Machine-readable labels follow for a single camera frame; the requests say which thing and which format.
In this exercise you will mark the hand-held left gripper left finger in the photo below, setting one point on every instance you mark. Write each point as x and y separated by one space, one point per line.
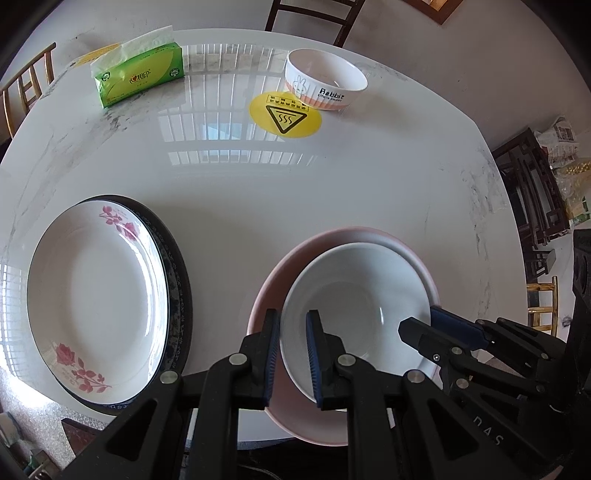
272 364

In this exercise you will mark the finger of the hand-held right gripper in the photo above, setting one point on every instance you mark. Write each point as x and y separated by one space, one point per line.
455 325
425 339

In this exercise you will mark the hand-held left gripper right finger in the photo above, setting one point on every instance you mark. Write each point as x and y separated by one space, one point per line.
314 364

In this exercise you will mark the white bowl with blue cartoon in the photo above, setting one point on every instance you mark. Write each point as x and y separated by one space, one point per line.
360 295

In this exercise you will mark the oval blue floral platter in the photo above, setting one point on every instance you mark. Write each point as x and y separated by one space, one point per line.
184 277

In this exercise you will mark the white plate with pink roses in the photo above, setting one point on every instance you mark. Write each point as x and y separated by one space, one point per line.
92 295

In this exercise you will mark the bamboo chair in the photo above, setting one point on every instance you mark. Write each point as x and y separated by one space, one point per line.
551 300
46 64

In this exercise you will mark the small dark wooden stool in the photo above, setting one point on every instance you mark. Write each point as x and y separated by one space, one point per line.
540 263

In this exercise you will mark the yellow plastic bag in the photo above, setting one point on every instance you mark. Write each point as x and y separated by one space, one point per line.
575 194

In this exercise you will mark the dark wooden rack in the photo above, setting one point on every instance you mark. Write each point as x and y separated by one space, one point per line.
531 184

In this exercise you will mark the bundle of newspapers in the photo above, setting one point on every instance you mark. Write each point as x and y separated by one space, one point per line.
561 138

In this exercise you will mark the dark red wooden stool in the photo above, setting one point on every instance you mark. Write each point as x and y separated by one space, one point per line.
83 436

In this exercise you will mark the white bowl with pink rabbit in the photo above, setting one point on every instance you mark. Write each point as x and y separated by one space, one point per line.
323 87

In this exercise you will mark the green tissue pack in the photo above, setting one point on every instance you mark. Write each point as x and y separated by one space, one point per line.
138 74

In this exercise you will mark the dark wooden chair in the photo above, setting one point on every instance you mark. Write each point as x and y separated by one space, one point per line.
277 14

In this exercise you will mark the wooden picture frame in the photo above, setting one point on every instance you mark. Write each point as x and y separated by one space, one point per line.
434 9

